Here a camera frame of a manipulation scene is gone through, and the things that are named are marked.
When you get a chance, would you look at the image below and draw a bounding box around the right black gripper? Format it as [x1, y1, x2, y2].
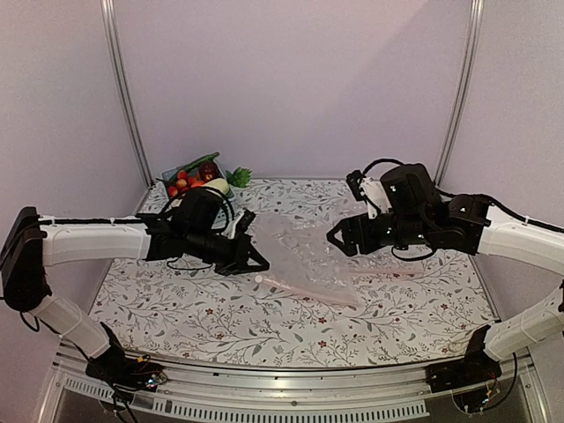
[325, 211, 431, 257]

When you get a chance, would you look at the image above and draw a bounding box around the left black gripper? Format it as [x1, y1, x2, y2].
[185, 226, 270, 277]

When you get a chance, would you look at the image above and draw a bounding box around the clear zip bag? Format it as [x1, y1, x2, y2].
[254, 213, 360, 307]
[326, 195, 424, 278]

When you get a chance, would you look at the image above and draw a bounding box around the white daikon radish toy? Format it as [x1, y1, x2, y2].
[204, 167, 252, 197]

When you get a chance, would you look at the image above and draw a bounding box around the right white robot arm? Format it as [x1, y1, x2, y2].
[327, 159, 563, 384]

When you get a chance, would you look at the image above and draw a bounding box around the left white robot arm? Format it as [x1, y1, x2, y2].
[1, 187, 270, 382]

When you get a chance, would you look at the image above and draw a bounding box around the floral patterned table mat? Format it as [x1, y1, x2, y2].
[83, 177, 501, 368]

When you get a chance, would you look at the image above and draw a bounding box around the red cherry tomatoes toy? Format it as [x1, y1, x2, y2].
[167, 170, 204, 198]

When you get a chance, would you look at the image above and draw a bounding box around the green cucumber toy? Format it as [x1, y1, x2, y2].
[180, 152, 219, 173]

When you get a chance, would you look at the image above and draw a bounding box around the light blue plastic basket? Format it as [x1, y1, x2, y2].
[160, 168, 234, 200]

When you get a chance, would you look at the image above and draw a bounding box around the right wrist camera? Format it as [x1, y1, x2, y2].
[345, 170, 391, 219]

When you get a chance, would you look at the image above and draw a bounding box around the front aluminium rail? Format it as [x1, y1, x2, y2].
[40, 345, 550, 422]

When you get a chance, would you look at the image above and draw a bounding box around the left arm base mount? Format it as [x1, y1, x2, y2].
[85, 346, 167, 391]

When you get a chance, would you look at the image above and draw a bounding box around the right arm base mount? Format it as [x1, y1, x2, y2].
[426, 326, 501, 413]

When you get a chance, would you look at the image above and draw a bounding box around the right aluminium frame post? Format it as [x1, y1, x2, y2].
[434, 0, 485, 186]

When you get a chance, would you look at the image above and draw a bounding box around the aluminium frame post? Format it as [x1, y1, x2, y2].
[100, 0, 153, 187]
[434, 0, 485, 186]

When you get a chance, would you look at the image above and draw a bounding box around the left aluminium frame post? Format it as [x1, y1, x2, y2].
[100, 0, 153, 187]

